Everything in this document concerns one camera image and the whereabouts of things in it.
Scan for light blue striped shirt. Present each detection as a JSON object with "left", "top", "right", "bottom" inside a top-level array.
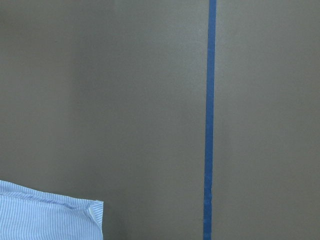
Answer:
[{"left": 0, "top": 180, "right": 104, "bottom": 240}]

